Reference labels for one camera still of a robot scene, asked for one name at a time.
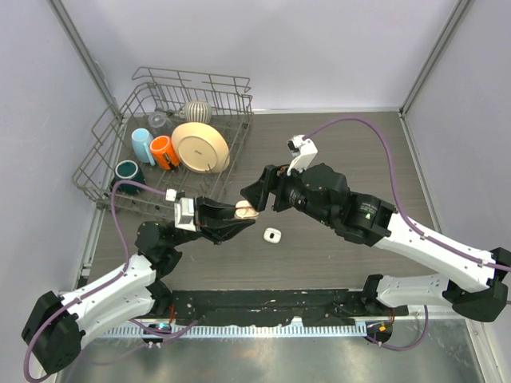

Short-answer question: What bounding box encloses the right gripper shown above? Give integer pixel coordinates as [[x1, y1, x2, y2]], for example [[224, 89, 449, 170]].
[[240, 160, 335, 227]]

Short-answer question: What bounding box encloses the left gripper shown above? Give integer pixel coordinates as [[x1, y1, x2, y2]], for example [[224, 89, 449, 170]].
[[169, 195, 254, 247]]

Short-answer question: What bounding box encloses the pink earbud case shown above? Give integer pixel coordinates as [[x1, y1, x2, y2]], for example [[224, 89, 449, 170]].
[[234, 199, 259, 219]]

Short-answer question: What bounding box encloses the white earbud charging case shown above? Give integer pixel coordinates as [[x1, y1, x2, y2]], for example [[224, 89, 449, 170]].
[[263, 227, 282, 244]]

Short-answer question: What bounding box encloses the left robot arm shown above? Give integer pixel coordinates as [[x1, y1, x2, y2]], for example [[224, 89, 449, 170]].
[[22, 197, 259, 382]]

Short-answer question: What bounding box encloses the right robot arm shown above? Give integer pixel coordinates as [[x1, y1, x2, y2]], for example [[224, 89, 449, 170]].
[[240, 164, 510, 322]]

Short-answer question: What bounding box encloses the beige plate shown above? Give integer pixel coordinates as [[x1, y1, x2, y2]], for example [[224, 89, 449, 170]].
[[172, 122, 230, 174]]

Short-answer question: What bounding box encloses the orange mug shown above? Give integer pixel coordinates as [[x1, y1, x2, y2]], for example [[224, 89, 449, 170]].
[[149, 136, 180, 171]]

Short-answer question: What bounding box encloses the striped ceramic cup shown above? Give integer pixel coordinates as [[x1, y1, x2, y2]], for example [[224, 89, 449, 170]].
[[177, 101, 212, 124]]

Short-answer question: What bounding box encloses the dark green mug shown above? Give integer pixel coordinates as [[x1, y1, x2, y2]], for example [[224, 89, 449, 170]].
[[114, 160, 145, 195]]

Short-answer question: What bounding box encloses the light blue mug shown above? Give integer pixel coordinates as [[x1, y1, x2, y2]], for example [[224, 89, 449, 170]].
[[131, 128, 156, 166]]

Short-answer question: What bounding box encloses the clear glass cup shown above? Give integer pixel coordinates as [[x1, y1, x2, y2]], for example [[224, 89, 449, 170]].
[[148, 111, 167, 128]]

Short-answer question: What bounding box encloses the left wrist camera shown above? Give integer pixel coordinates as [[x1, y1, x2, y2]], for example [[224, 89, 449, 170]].
[[165, 188, 197, 232]]

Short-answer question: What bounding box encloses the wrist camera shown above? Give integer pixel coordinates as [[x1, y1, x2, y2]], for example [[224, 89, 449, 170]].
[[165, 188, 197, 232], [287, 135, 318, 176]]

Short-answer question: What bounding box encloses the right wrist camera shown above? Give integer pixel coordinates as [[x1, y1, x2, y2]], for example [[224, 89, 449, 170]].
[[287, 135, 318, 176]]

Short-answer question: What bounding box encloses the grey wire dish rack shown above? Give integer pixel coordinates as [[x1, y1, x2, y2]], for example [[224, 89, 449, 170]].
[[72, 67, 253, 219]]

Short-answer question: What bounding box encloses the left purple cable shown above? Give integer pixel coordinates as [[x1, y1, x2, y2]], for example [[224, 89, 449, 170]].
[[22, 180, 200, 382]]

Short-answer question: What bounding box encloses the purple cable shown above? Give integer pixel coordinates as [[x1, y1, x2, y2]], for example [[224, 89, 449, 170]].
[[305, 116, 511, 351], [22, 180, 200, 382]]

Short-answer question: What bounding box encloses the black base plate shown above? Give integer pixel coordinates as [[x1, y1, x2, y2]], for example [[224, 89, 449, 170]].
[[138, 289, 409, 327]]

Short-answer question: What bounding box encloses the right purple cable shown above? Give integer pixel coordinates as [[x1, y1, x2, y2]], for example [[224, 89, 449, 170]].
[[305, 116, 511, 351]]

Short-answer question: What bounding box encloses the slotted cable duct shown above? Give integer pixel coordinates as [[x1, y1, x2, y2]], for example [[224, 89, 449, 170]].
[[101, 321, 366, 339]]

